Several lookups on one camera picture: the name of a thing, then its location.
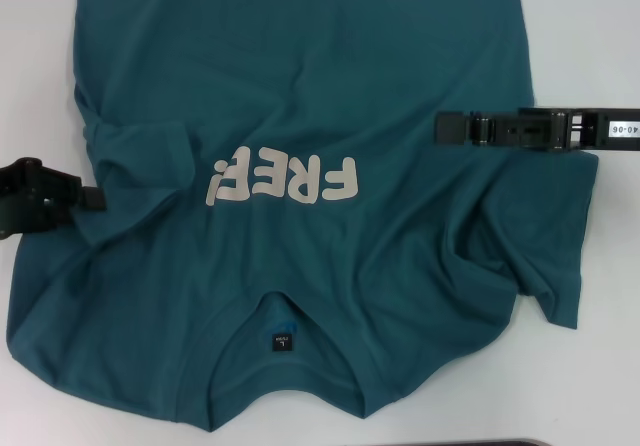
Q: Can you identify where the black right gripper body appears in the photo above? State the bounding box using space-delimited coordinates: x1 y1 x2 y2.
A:
517 107 640 154

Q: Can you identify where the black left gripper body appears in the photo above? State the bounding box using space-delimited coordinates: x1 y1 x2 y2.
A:
0 155 69 241

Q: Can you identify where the teal FREE! print t-shirt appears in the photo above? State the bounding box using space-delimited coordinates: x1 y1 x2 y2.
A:
7 0 601 407

